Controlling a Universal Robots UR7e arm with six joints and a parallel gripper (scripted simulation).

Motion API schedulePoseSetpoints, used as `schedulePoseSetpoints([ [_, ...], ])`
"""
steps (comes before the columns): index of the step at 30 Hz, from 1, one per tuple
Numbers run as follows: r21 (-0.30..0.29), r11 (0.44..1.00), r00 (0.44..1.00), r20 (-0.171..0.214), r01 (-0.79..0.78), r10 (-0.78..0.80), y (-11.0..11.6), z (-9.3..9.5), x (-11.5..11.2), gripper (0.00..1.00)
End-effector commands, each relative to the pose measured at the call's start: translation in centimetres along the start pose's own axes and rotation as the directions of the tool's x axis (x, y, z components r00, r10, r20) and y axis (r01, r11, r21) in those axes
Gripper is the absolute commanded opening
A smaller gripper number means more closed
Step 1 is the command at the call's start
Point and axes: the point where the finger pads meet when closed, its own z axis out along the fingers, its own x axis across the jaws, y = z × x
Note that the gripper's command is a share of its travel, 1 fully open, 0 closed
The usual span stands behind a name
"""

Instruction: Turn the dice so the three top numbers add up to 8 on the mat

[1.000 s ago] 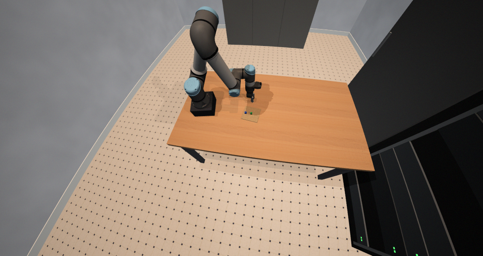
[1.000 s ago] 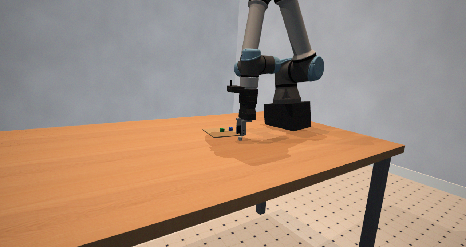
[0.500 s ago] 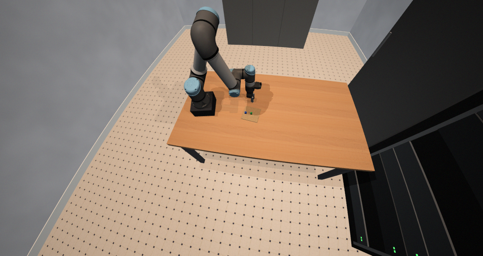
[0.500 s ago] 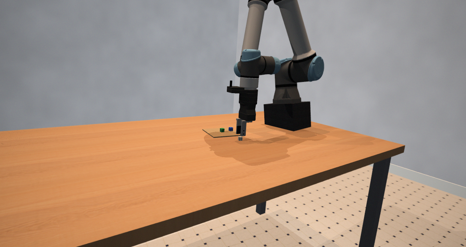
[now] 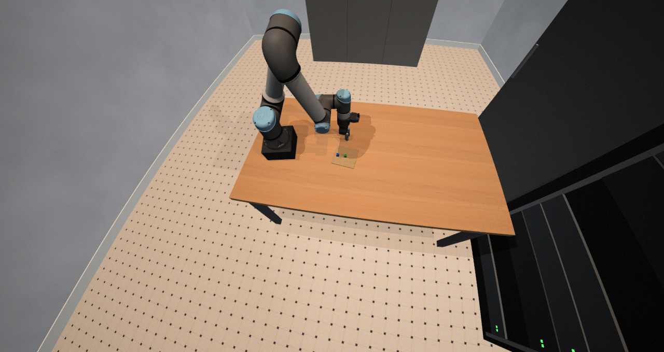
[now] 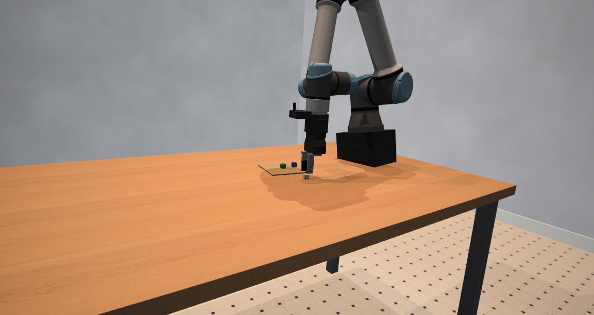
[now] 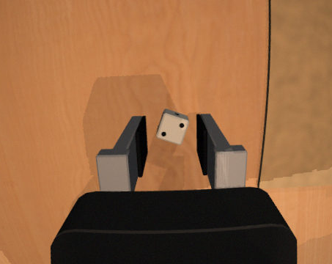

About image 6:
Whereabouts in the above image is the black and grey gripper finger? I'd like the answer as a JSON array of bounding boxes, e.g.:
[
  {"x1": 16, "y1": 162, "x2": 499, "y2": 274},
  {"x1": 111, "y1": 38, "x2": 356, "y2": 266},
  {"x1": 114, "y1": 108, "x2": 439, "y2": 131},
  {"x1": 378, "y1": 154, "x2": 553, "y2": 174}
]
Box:
[
  {"x1": 301, "y1": 151, "x2": 311, "y2": 171},
  {"x1": 306, "y1": 154, "x2": 322, "y2": 174}
]

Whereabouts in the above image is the tan mat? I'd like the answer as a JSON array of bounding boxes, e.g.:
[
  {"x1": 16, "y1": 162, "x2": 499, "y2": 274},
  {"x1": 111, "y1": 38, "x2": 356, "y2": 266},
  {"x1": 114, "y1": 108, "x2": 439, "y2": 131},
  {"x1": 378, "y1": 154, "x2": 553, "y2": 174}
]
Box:
[{"x1": 258, "y1": 162, "x2": 306, "y2": 176}]

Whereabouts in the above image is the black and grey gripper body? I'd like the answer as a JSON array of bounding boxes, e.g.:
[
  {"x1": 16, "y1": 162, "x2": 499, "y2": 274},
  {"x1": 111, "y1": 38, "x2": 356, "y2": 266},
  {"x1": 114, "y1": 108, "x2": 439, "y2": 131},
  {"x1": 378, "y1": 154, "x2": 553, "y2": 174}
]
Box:
[{"x1": 289, "y1": 98, "x2": 330, "y2": 154}]

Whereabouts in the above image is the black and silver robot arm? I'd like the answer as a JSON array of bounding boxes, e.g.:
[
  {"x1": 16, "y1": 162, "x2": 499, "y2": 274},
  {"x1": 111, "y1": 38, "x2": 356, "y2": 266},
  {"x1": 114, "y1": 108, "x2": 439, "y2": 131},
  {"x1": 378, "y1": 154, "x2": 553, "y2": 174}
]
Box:
[{"x1": 298, "y1": 0, "x2": 413, "y2": 132}]

